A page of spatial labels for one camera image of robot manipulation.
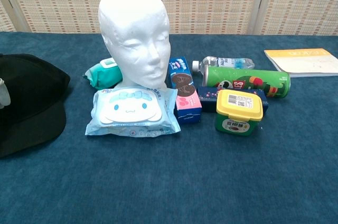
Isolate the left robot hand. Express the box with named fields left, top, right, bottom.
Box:
left=0, top=78, right=11, bottom=110

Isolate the black baseball cap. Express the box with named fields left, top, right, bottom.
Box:
left=0, top=53, right=71, bottom=158

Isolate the white foam mannequin head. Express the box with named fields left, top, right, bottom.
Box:
left=98, top=0, right=170, bottom=93

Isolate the teal green wipes pack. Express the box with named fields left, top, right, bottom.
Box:
left=82, top=57, right=124, bottom=91

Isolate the light blue cartoon wipes pack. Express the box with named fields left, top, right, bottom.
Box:
left=84, top=86, right=182, bottom=138

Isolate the blue pink cookie box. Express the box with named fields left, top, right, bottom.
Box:
left=167, top=56, right=203, bottom=125

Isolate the dark blue slim box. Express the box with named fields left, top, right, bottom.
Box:
left=197, top=86, right=270, bottom=115

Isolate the woven folding screen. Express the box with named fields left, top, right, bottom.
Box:
left=0, top=0, right=338, bottom=36

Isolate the clear plastic water bottle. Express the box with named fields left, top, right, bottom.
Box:
left=192, top=55, right=256, bottom=73

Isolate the yellow lid green tub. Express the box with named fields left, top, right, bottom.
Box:
left=215, top=89, right=264, bottom=137

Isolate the green chips can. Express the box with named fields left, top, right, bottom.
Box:
left=202, top=65, right=291, bottom=99

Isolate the orange white booklet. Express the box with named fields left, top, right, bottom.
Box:
left=264, top=48, right=338, bottom=78

